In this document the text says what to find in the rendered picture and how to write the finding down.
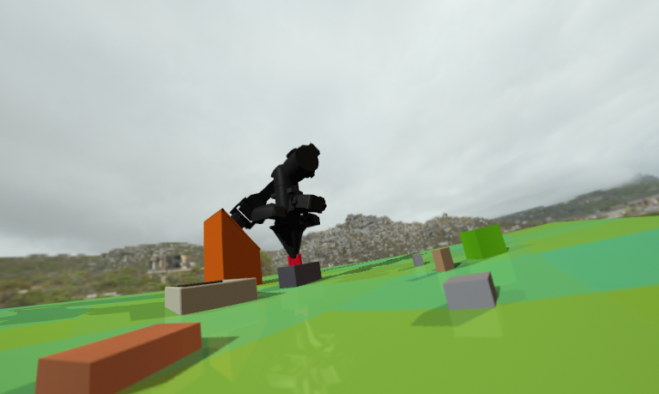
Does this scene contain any red blade fuse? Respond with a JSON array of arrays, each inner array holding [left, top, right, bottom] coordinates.
[[287, 253, 302, 266]]

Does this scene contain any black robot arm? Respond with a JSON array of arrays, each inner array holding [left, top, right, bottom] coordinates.
[[229, 143, 327, 229]]

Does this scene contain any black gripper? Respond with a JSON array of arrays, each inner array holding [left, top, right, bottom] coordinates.
[[251, 185, 320, 258]]

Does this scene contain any green cube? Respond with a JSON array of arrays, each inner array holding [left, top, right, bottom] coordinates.
[[459, 224, 508, 259]]

